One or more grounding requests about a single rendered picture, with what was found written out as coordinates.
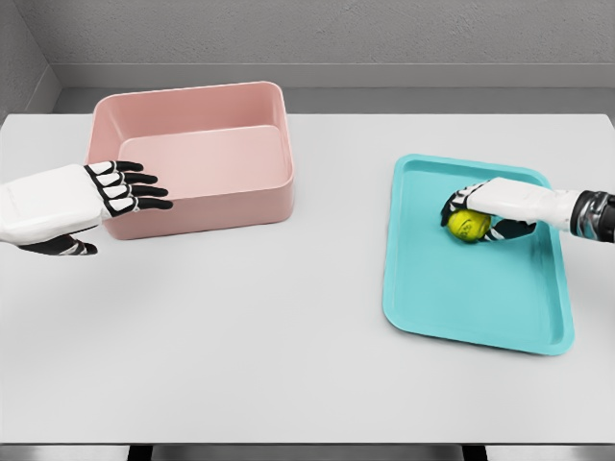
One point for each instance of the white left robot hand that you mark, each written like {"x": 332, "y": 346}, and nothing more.
{"x": 53, "y": 206}

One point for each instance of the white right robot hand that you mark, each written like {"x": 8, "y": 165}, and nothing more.
{"x": 499, "y": 201}

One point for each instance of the yellow tennis ball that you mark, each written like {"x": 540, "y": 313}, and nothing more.
{"x": 468, "y": 225}

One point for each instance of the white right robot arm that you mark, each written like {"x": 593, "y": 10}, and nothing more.
{"x": 583, "y": 212}

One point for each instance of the blue rectangular tray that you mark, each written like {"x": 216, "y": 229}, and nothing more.
{"x": 475, "y": 283}

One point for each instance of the pink rectangular basket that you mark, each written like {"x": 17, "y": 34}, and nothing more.
{"x": 202, "y": 158}

